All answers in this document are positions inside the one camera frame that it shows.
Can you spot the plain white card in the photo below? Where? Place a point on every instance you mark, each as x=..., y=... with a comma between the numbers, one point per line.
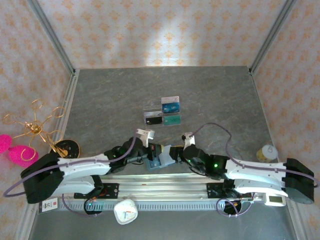
x=151, y=114

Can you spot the blue card holder clear sleeves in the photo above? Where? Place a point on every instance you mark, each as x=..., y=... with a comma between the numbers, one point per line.
x=155, y=165

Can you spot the grey metal sheet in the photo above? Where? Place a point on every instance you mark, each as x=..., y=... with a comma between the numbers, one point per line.
x=175, y=227

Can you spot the yellow white can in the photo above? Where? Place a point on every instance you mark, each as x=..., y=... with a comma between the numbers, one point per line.
x=266, y=153

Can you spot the white digital display device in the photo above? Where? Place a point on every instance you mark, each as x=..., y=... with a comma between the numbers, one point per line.
x=275, y=200

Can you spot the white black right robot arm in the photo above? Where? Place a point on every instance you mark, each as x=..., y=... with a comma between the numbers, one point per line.
x=250, y=170

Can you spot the aluminium frame post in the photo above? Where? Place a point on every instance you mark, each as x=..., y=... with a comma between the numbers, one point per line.
x=52, y=35
x=272, y=35

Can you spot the aluminium table edge rail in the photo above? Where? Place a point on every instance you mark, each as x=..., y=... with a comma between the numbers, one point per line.
x=261, y=100
x=71, y=87

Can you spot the large pink fluffy ball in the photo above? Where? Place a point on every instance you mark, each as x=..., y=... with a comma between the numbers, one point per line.
x=20, y=156

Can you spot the blue credit card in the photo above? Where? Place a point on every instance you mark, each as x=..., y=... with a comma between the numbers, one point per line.
x=171, y=107

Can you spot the green credit card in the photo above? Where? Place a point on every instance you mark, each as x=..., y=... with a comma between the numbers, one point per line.
x=172, y=120

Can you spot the clear acrylic card stand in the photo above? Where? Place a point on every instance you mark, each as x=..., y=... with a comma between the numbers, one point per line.
x=151, y=106

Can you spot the black credit card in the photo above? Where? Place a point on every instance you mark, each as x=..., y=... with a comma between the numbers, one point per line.
x=153, y=121

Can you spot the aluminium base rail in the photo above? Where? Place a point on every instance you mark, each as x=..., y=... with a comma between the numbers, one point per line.
x=162, y=187

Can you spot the white card orange print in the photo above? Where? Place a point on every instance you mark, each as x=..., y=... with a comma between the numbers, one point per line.
x=170, y=99

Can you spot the small pink fluffy ball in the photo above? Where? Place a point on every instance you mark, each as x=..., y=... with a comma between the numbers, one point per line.
x=4, y=143

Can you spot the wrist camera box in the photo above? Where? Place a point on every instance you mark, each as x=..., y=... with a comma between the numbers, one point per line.
x=190, y=142
x=146, y=136

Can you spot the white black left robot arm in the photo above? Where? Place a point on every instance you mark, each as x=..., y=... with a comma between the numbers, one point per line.
x=82, y=172

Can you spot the white printed label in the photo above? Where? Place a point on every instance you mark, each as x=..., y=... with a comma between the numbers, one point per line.
x=50, y=205

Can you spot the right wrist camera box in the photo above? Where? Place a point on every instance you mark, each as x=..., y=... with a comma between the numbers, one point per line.
x=190, y=142

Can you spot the white rounded timer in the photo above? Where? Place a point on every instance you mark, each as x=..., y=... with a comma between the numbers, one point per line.
x=125, y=211

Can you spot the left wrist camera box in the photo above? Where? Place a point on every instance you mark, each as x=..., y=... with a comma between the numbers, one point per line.
x=146, y=136

